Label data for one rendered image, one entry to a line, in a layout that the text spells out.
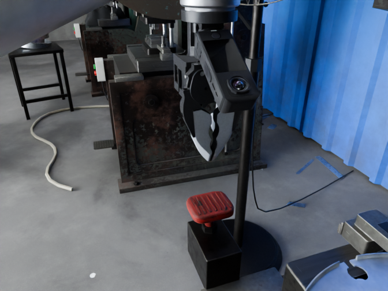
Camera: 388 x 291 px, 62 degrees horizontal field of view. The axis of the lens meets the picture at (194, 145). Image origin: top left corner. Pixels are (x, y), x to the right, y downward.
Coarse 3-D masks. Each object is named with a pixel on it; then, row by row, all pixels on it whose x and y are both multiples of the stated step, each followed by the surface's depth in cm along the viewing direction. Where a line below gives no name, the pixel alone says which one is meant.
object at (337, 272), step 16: (368, 256) 39; (384, 256) 39; (320, 272) 37; (336, 272) 37; (368, 272) 37; (384, 272) 37; (320, 288) 35; (336, 288) 35; (352, 288) 35; (368, 288) 35; (384, 288) 35
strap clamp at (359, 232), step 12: (360, 216) 50; (372, 216) 50; (384, 216) 50; (348, 228) 51; (360, 228) 50; (372, 228) 48; (384, 228) 48; (348, 240) 52; (360, 240) 49; (372, 240) 48; (384, 240) 46; (360, 252) 50; (372, 252) 50
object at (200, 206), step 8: (208, 192) 55; (216, 192) 55; (192, 200) 53; (200, 200) 53; (208, 200) 53; (216, 200) 53; (224, 200) 53; (192, 208) 51; (200, 208) 51; (208, 208) 51; (216, 208) 51; (224, 208) 51; (232, 208) 51; (192, 216) 50; (200, 216) 49; (208, 216) 50; (216, 216) 50; (224, 216) 50; (208, 224) 53
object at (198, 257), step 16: (192, 224) 56; (224, 224) 56; (192, 240) 55; (208, 240) 52; (224, 240) 52; (192, 256) 57; (208, 256) 49; (224, 256) 49; (240, 256) 51; (208, 272) 50; (224, 272) 51; (208, 288) 52
